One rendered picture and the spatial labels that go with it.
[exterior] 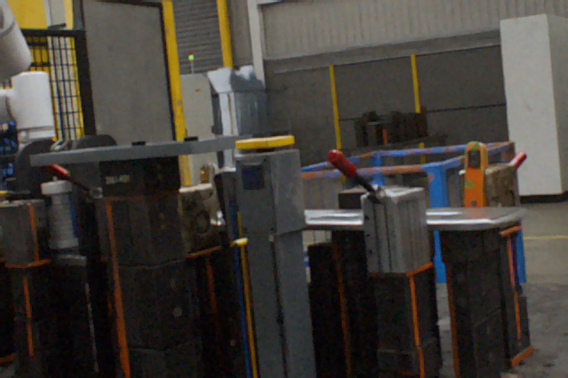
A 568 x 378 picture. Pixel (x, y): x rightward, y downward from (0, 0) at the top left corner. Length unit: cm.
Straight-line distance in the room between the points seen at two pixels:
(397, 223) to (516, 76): 823
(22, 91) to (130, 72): 308
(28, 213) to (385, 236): 71
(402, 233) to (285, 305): 20
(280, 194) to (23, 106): 104
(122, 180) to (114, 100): 367
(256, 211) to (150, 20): 427
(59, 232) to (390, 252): 72
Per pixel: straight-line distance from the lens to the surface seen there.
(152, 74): 533
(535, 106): 939
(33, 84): 209
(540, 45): 937
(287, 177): 118
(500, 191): 156
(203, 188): 154
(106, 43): 501
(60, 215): 171
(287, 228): 118
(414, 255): 128
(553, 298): 211
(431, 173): 339
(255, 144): 117
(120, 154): 130
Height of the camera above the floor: 119
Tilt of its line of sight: 3 degrees down
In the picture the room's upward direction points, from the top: 6 degrees counter-clockwise
